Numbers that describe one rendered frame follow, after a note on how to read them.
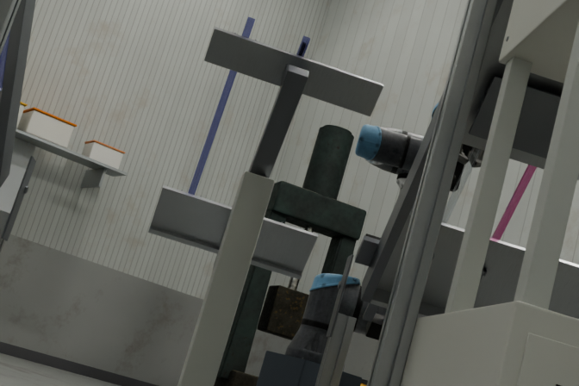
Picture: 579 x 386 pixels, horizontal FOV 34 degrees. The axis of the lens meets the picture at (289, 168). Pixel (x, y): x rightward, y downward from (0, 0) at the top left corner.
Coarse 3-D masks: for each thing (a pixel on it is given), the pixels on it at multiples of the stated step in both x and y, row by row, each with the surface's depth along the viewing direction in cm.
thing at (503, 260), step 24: (408, 216) 184; (456, 240) 186; (432, 264) 189; (456, 264) 188; (504, 264) 187; (384, 288) 193; (432, 288) 192; (480, 288) 191; (504, 288) 190; (576, 288) 188; (576, 312) 191
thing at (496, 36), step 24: (504, 0) 161; (504, 24) 163; (480, 72) 168; (480, 96) 170; (528, 96) 165; (552, 96) 164; (480, 120) 168; (528, 120) 167; (552, 120) 167; (480, 144) 175; (528, 144) 169
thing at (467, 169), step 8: (472, 152) 177; (472, 160) 178; (464, 168) 179; (464, 176) 180; (456, 184) 181; (464, 184) 180; (456, 192) 181; (448, 200) 184; (456, 200) 182; (448, 208) 183; (448, 216) 184
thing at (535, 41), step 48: (528, 0) 132; (576, 0) 114; (528, 48) 131; (576, 48) 108; (576, 96) 106; (576, 144) 105; (480, 192) 131; (480, 240) 129; (528, 240) 104; (528, 288) 101; (528, 336) 99; (528, 384) 98; (576, 384) 98
